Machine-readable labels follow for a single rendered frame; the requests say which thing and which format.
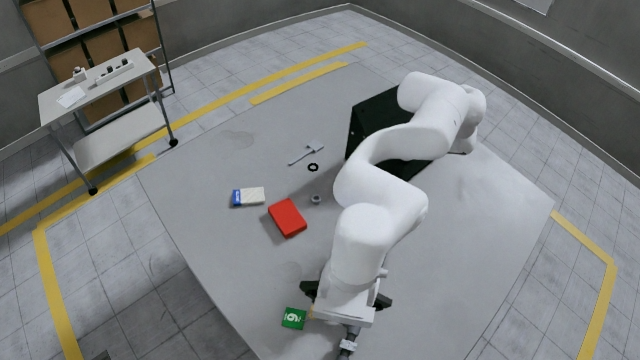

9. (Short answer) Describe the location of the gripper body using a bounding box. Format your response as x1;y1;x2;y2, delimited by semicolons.
317;258;380;307

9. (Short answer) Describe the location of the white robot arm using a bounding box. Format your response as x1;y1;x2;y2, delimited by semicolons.
312;72;486;328

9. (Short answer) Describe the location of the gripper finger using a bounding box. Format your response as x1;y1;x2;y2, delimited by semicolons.
372;292;393;312
299;280;320;306

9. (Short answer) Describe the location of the green square tag with white number 6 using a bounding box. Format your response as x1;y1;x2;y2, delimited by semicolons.
281;307;315;330

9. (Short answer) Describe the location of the red rectangular block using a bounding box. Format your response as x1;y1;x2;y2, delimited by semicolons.
268;197;307;239

